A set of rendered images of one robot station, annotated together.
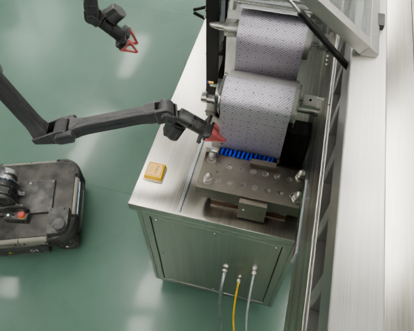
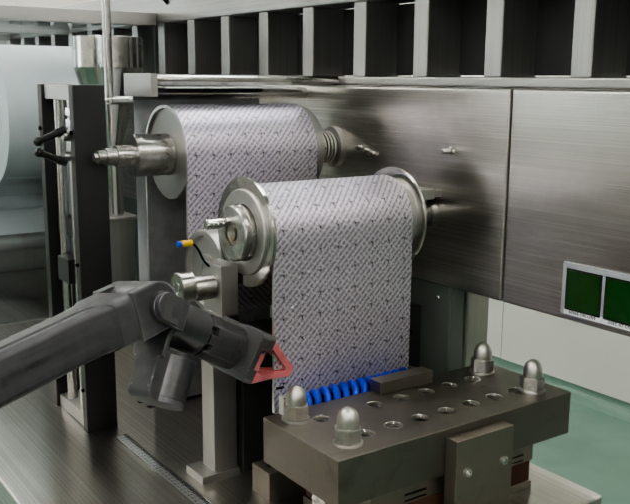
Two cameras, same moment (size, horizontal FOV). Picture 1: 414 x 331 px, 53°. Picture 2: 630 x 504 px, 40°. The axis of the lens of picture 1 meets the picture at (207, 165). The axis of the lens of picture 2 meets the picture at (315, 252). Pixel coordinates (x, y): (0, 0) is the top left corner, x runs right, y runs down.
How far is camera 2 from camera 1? 1.15 m
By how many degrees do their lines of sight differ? 58
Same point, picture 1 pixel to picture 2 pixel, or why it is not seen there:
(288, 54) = (293, 162)
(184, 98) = (24, 449)
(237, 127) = (315, 301)
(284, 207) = (532, 410)
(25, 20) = not seen: outside the picture
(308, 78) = not seen: hidden behind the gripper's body
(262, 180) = (437, 398)
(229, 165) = not seen: hidden behind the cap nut
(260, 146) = (367, 345)
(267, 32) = (241, 123)
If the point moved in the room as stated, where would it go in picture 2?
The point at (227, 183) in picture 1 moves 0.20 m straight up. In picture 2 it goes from (391, 428) to (395, 269)
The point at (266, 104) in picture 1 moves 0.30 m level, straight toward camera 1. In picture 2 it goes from (361, 199) to (537, 229)
